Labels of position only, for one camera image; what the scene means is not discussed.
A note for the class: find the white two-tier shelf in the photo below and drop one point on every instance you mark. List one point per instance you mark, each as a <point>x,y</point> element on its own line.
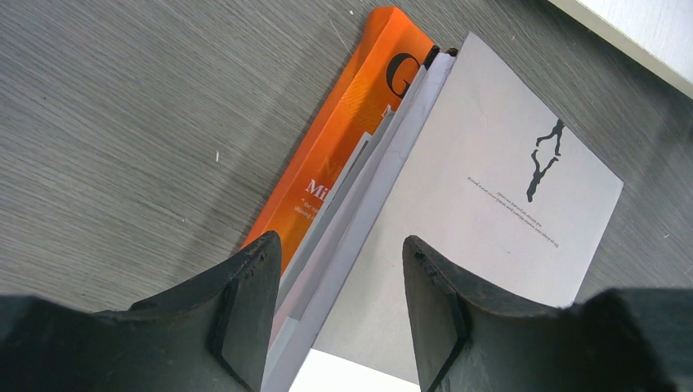
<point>657,34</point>

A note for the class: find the grey white portfolio file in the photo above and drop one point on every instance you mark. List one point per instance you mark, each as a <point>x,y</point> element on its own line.
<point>478,167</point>

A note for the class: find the orange book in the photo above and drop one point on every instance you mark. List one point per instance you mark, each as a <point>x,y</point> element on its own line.
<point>376,78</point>

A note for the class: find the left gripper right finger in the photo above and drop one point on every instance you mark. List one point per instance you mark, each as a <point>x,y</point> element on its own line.
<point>471,335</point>

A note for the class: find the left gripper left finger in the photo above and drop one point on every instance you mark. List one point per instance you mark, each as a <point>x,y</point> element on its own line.
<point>209,333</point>

